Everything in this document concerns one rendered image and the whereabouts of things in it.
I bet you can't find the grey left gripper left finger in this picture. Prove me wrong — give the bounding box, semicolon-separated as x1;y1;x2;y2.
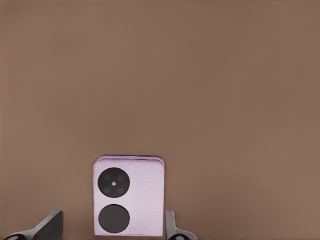
1;209;64;240

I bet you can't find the lilac flip phone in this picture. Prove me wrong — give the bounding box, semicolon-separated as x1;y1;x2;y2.
92;154;166;237

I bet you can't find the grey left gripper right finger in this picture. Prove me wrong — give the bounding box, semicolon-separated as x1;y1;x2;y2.
165;209;198;240

